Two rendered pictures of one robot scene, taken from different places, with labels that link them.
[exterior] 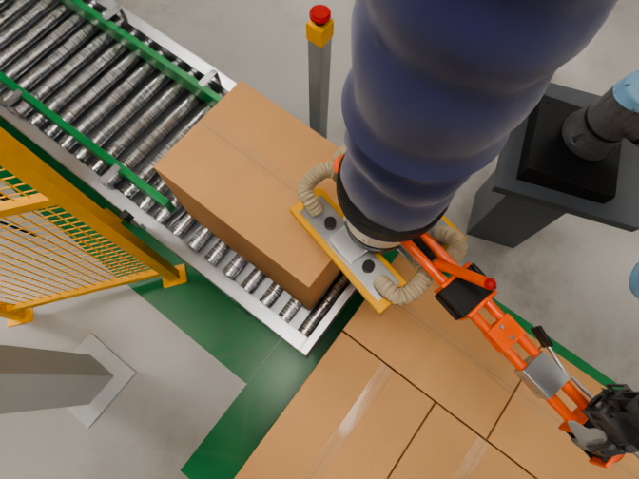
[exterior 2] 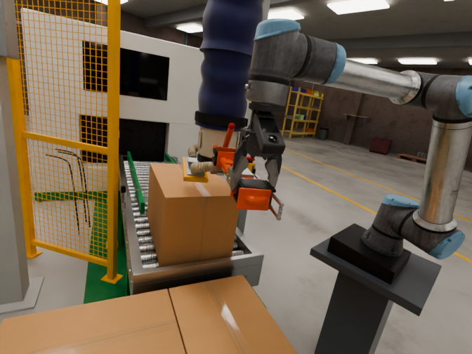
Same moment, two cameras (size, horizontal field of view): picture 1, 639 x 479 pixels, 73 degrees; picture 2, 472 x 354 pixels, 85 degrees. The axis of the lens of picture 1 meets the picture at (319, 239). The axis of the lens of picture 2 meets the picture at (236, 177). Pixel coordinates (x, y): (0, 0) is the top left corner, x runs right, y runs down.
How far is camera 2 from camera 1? 1.20 m
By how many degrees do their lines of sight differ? 58
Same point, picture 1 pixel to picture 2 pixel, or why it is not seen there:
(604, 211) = (390, 287)
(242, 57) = not seen: hidden behind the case
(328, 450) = (78, 345)
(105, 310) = (63, 272)
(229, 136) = not seen: hidden behind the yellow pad
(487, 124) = (223, 10)
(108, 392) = (8, 307)
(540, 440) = not seen: outside the picture
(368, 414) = (132, 341)
